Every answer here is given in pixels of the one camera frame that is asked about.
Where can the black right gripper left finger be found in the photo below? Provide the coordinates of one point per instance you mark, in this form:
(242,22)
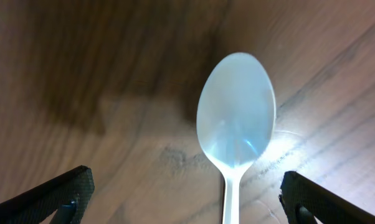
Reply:
(65,197)

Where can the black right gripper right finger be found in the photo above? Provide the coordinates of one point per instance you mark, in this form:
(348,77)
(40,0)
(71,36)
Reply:
(304,201)

